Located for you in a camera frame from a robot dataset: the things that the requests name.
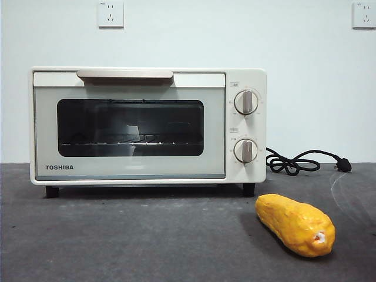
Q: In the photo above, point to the cream Toshiba toaster oven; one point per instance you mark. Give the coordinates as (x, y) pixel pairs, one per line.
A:
(246, 79)

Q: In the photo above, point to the yellow corn cob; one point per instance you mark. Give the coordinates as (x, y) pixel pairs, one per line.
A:
(293, 223)

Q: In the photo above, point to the cream round oven knob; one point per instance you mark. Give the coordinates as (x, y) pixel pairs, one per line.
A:
(246, 102)
(246, 150)

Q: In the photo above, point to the white wall socket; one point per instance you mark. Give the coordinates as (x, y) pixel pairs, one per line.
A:
(111, 14)
(364, 14)

